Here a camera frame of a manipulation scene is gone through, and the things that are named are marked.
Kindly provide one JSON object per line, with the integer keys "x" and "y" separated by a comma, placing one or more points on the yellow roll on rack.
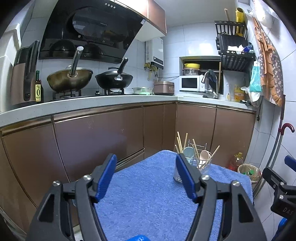
{"x": 240, "y": 18}

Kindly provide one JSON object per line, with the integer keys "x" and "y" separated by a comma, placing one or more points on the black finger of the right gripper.
{"x": 274, "y": 179}

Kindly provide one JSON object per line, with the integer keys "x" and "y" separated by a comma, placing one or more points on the large light blue spoon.
{"x": 189, "y": 154}

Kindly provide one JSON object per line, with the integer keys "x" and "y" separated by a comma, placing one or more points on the white water heater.
{"x": 154, "y": 52}

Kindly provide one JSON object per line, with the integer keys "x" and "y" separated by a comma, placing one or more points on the yellow oil bottle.
{"x": 238, "y": 94}

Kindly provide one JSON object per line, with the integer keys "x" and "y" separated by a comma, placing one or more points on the brown kitchen appliance left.
{"x": 22, "y": 90}

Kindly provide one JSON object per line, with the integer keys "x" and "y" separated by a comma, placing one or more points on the black dish rack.
{"x": 235, "y": 51}

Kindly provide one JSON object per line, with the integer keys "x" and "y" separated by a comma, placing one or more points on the black wok with handle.
{"x": 114, "y": 78}

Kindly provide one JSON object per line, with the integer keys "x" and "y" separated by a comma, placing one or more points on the white microwave oven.
{"x": 191, "y": 83}

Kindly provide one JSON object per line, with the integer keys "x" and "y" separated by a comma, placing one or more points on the woven waste basket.
{"x": 251, "y": 171}

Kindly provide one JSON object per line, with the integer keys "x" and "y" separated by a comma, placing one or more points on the green glass lidded dish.
{"x": 142, "y": 90}

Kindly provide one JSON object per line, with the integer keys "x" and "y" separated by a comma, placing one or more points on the brass coloured wok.
{"x": 71, "y": 79}

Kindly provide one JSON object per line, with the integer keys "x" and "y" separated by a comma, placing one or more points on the teal plastic bag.
{"x": 255, "y": 82}

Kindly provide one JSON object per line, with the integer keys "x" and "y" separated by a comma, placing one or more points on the pinkish white spoon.
{"x": 204, "y": 158}

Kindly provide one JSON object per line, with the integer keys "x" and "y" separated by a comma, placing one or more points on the black range hood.
{"x": 105, "y": 29}

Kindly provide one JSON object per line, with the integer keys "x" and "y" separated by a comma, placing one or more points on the orange patterned apron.
{"x": 271, "y": 77}

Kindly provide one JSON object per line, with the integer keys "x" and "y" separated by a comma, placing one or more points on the wire utensil holder clear cup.
{"x": 196, "y": 162}

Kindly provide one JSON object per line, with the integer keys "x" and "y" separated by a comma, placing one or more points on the yellow bowl on shelf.
{"x": 192, "y": 65}

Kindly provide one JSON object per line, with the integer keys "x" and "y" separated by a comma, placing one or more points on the pink rice cooker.
{"x": 164, "y": 88}

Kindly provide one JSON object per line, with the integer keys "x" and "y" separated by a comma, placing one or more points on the dark soy sauce bottle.
{"x": 39, "y": 92}

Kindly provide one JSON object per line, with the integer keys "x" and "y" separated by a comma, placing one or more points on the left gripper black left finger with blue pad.
{"x": 52, "y": 220}

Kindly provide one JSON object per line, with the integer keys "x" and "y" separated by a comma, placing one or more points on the blue terry towel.
{"x": 144, "y": 199}

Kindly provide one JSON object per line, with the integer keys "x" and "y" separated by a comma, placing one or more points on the oil jug on floor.
{"x": 236, "y": 161}

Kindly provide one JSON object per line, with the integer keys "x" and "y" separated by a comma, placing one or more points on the red handled umbrella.
{"x": 274, "y": 154}

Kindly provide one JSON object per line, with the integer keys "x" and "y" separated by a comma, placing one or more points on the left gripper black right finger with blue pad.
{"x": 239, "y": 220}

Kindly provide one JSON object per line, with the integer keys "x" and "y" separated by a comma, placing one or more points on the chrome kitchen faucet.
{"x": 210, "y": 83}

